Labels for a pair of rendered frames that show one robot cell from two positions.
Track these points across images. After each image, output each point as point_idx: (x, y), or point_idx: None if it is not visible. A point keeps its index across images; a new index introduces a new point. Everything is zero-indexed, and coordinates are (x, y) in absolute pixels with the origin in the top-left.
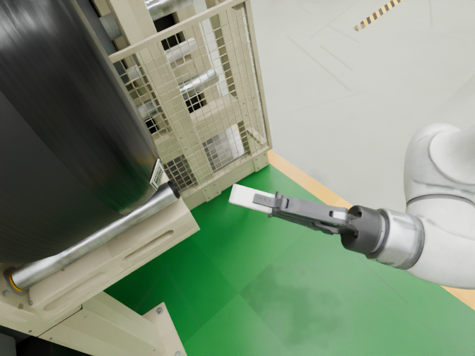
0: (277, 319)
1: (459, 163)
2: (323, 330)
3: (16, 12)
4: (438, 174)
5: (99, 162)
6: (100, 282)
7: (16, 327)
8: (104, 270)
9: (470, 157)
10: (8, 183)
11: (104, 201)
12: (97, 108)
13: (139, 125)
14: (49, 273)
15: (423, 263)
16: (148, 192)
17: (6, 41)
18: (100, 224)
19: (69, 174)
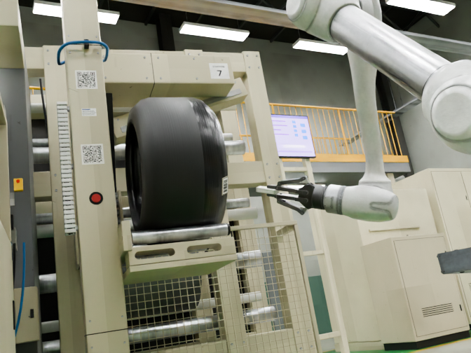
0: None
1: (367, 175)
2: None
3: (207, 111)
4: (362, 183)
5: (211, 147)
6: (169, 258)
7: (87, 307)
8: (175, 248)
9: (369, 170)
10: (185, 139)
11: (205, 168)
12: (216, 133)
13: (226, 152)
14: (148, 235)
15: (346, 192)
16: (219, 186)
17: (202, 113)
18: (195, 188)
19: (201, 146)
